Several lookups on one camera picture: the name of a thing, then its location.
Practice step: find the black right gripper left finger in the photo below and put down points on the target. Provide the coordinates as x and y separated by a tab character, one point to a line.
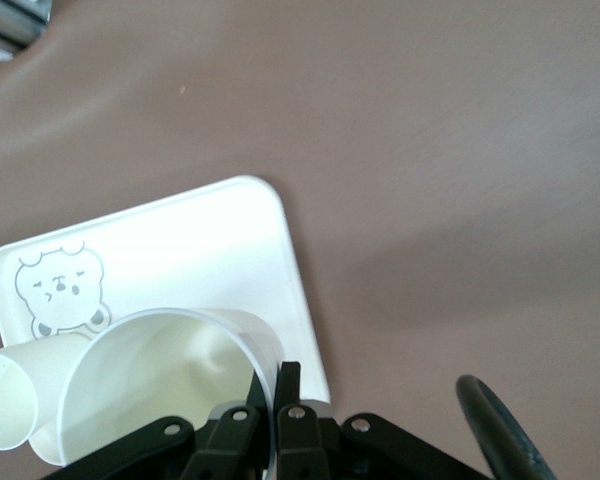
220	445

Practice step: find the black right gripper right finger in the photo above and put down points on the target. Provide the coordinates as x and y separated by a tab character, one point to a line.
300	445

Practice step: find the white plastic cup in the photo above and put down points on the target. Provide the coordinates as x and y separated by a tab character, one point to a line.
145	380
5	400

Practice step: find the white tray with bear print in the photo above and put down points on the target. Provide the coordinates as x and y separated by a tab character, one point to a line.
180	260

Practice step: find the grey metal table bracket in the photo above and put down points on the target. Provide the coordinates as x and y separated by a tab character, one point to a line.
10	20

